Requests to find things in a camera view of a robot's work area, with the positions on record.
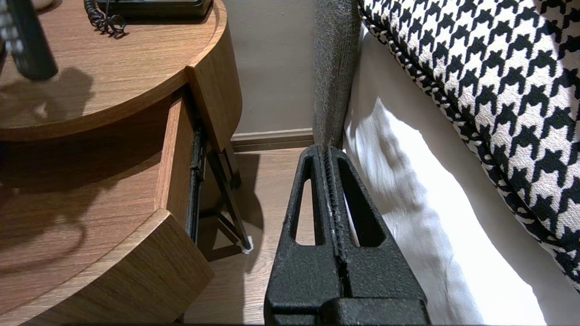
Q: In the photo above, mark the black remote with grey buttons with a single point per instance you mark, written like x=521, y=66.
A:
x=29, y=40

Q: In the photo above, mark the houndstooth black white pillow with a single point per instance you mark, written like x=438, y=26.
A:
x=498, y=90

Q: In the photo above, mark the grey skirting board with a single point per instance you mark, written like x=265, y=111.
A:
x=272, y=139

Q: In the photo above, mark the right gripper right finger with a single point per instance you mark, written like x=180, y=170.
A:
x=385, y=278

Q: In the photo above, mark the grey fabric headboard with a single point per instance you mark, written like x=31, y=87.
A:
x=335, y=68

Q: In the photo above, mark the black and white desk telephone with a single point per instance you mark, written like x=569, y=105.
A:
x=181, y=8

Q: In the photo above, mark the white round bowl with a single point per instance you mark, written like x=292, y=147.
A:
x=45, y=3

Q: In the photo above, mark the round wooden bedside table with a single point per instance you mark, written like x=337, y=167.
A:
x=113, y=68

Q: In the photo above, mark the white bed sheet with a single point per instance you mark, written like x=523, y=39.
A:
x=430, y=226

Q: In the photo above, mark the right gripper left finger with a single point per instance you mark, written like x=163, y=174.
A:
x=303, y=278

